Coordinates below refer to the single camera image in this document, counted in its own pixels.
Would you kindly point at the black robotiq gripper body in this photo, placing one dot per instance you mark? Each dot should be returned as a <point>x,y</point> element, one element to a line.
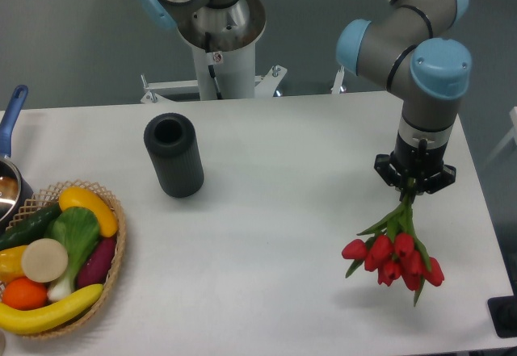
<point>415,161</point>

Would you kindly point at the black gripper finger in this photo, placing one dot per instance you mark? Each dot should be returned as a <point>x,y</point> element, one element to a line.
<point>446,176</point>
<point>390,170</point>

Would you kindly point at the red tulip bouquet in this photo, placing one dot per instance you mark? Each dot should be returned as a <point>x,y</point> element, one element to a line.
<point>392,249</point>

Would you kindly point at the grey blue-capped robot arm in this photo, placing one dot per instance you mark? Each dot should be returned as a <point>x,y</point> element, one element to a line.
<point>406,55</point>

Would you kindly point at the dark grey ribbed vase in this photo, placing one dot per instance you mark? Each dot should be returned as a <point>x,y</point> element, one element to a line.
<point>171,143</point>

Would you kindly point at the black device at table edge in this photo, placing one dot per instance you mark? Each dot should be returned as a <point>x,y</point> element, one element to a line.
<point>503,315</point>

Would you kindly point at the purple sweet potato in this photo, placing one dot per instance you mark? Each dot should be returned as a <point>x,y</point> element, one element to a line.
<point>98,264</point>

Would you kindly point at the green bok choy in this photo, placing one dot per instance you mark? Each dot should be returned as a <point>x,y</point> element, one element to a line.
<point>77,229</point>

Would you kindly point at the woven wicker basket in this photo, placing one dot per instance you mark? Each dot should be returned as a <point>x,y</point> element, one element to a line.
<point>49,196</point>

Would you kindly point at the beige round wooden disc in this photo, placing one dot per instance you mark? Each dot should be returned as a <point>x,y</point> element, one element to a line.
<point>44,260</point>

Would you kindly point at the green cucumber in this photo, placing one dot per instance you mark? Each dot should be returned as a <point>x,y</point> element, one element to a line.
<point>30,229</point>

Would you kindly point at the yellow bell pepper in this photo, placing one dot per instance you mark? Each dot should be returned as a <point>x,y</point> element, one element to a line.
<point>11,264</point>

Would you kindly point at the orange fruit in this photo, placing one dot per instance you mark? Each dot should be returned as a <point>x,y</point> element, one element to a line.
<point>25,294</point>

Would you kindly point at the yellow banana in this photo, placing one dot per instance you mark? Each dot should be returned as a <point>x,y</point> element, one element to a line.
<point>49,317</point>

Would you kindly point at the white frame at right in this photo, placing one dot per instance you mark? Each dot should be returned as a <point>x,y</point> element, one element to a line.
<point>507,142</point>

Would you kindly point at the white table leg bracket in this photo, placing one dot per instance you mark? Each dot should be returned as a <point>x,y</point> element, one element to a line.
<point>338,86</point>

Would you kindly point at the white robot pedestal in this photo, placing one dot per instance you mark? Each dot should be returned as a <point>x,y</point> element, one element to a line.
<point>222,43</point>

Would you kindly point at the blue-handled saucepan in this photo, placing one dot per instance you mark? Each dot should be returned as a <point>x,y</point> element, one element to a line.
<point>14,188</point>

